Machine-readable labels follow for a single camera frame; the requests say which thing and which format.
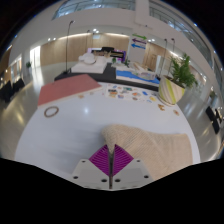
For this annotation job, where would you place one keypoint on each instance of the white board with white model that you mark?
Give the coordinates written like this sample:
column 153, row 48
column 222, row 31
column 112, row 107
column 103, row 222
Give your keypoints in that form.
column 88, row 66

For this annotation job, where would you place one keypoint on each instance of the potted plant in striped pot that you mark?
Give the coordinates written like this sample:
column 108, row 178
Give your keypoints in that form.
column 171, row 91

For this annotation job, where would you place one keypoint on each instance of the black piano with purple backdrop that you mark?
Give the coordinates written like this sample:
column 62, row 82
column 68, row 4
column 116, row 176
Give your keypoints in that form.
column 115, row 53

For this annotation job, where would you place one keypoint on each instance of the beige knitted towel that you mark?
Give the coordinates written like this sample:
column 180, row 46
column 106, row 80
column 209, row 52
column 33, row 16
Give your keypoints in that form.
column 156, row 146

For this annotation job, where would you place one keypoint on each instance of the small green floor plant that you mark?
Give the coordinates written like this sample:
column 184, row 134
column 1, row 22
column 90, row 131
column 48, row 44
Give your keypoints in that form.
column 28, row 64

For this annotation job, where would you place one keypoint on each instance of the blue flat mat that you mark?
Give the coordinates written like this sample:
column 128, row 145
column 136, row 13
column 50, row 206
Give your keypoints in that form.
column 133, row 76

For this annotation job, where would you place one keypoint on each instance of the group of black chairs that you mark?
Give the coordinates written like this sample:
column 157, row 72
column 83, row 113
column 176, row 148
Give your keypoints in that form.
column 213, row 116
column 10, row 88

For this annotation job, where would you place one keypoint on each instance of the white sheet of colourful stickers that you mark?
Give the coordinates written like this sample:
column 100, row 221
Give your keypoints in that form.
column 131, row 93

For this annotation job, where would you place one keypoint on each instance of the white pillar with arrow signs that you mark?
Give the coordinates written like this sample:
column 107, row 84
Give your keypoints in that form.
column 138, row 50

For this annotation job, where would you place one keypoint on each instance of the tall black microphone stand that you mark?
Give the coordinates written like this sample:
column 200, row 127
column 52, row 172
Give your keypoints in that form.
column 67, row 50

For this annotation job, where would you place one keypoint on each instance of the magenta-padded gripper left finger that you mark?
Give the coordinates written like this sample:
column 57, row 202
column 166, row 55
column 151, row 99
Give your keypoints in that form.
column 100, row 161

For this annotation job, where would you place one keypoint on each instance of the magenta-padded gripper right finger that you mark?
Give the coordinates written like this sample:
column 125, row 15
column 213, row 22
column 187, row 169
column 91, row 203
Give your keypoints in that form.
column 121, row 161

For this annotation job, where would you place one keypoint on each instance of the black low table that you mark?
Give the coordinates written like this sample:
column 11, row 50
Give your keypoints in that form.
column 110, row 74

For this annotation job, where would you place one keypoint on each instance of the red flat mat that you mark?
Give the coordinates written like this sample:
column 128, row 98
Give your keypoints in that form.
column 68, row 87

